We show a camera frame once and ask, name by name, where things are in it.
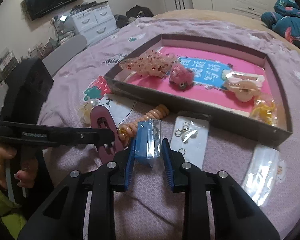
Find white pearl flower clip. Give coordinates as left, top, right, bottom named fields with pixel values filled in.
left=77, top=99, right=99, bottom=126

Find maroon oval hair clip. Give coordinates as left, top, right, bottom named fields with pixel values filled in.
left=90, top=106, right=124, bottom=164

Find clear plastic jewelry bag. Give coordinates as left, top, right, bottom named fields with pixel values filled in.
left=241, top=144, right=280, bottom=207

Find orange spiral hair tie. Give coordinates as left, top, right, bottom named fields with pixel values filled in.
left=117, top=104, right=170, bottom=147

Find white earring card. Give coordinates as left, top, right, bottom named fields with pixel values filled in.
left=170, top=116, right=210, bottom=169

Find blue boxed jewelry packet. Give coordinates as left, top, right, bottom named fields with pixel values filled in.
left=134, top=119, right=162, bottom=167

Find person's left hand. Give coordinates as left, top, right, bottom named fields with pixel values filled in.
left=0, top=145, right=38, bottom=190

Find grey bed footboard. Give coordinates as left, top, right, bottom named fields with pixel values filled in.
left=0, top=35, right=87, bottom=112

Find green jacket sleeve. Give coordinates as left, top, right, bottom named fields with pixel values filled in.
left=0, top=144, right=28, bottom=240

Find white drawer cabinet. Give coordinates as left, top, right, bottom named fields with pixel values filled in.
left=65, top=2, right=118, bottom=46

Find dark cardboard tray pink lining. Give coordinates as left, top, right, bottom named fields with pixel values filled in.
left=105, top=34, right=293, bottom=146

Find clear red-speckled claw clip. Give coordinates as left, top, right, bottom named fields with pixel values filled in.
left=119, top=50, right=178, bottom=78

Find cream claw hair clip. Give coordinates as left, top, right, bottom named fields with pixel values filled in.
left=222, top=70, right=265, bottom=102

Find black bag on floor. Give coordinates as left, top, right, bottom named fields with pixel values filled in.
left=114, top=5, right=154, bottom=29

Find pink fuzzy hair accessory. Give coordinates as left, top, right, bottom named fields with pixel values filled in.
left=169, top=63, right=194, bottom=90

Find teal floral quilt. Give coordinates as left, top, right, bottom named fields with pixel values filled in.
left=261, top=0, right=300, bottom=48

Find yellow hair ties in bag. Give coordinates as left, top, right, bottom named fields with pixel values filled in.
left=249, top=93, right=278, bottom=126

